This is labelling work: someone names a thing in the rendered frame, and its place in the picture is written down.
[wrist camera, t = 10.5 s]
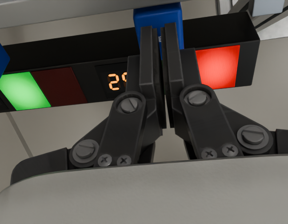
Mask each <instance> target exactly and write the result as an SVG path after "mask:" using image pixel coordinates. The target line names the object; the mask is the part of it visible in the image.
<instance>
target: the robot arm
mask: <svg viewBox="0 0 288 224"><path fill-rule="evenodd" d="M160 34H161V48H162V62H161V55H160V46H159V40H158V33H157V28H152V25H151V26H145V27H141V28H140V55H134V56H128V64H127V77H126V90H125V92H123V93H121V94H120V95H118V96H117V97H116V98H115V99H114V101H113V103H112V107H111V110H110V113H109V116H108V117H107V118H106V119H104V120H103V121H102V122H101V123H99V124H98V125H97V126H96V127H95V128H93V129H92V130H91V131H90V132H88V133H87V134H86V135H85V136H83V137H82V138H81V139H80V140H79V141H77V142H76V143H75V144H74V145H73V147H72V148H70V149H67V148H66V147H65V148H62V149H58V150H55V151H52V152H48V153H45V154H41V155H38V156H34V157H31V158H28V159H25V160H23V161H21V162H20V163H18V164H17V165H16V166H15V168H14V169H13V171H12V174H11V182H10V186H8V187H7V188H5V189H4V190H3V191H1V192H0V224H288V130H285V129H276V131H269V130H268V129H267V128H265V127H264V126H263V125H261V124H259V123H257V122H255V121H253V120H251V119H249V118H247V117H245V116H244V115H242V114H240V113H238V112H236V111H234V110H232V109H230V108H228V107H227V106H225V105H223V104H221V103H219V100H218V98H217V96H216V94H215V92H214V90H213V89H212V88H211V87H209V86H207V85H205V84H202V83H201V77H200V71H199V67H198V62H197V57H196V51H195V48H187V49H179V42H178V35H177V28H176V22H173V23H166V24H164V27H161V28H160ZM162 63H163V65H162ZM164 92H165V95H166V102H167V108H168V117H169V123H170V128H174V129H175V134H176V135H177V136H179V137H180V138H182V139H183V140H184V146H185V150H186V153H187V156H188V160H179V161H167V162H155V163H154V162H153V160H154V154H155V147H156V143H155V141H156V140H157V139H158V138H159V137H160V136H162V135H163V129H166V128H167V124H166V110H165V95H164Z"/></svg>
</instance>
